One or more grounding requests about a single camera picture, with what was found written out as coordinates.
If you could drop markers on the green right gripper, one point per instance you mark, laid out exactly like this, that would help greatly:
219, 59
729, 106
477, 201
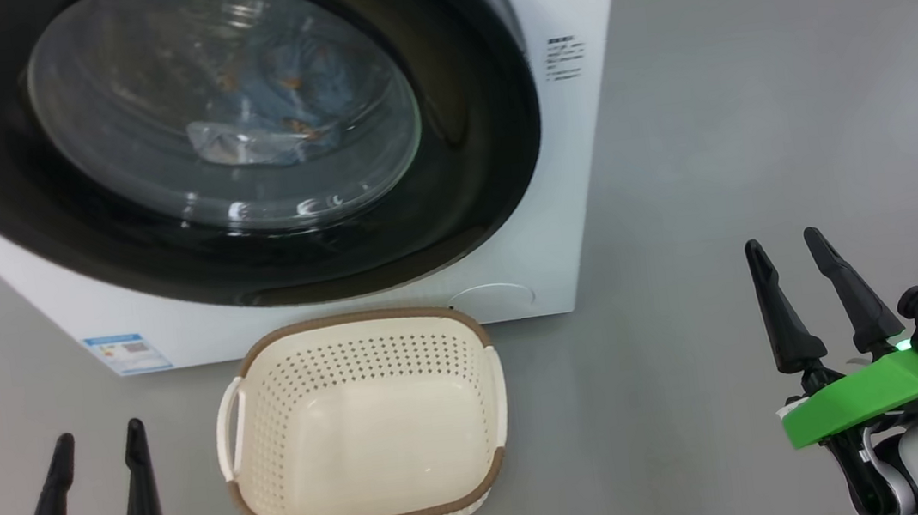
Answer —
872, 396

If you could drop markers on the dark washing machine door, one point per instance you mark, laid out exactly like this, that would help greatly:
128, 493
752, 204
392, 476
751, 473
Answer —
457, 163

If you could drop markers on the blue bear-print garment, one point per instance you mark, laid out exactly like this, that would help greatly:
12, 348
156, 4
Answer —
309, 76

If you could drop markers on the white front-load washing machine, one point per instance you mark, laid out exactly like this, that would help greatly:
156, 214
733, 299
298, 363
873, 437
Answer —
581, 192

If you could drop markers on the blue energy label sticker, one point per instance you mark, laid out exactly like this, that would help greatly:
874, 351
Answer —
129, 354

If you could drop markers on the cream perforated basket brown rim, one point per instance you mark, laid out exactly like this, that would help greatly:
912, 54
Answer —
367, 441

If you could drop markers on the round white filter cover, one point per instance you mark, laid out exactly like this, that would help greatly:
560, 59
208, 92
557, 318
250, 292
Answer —
494, 298

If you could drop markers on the black printed text label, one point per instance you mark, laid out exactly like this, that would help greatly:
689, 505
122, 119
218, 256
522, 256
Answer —
564, 57

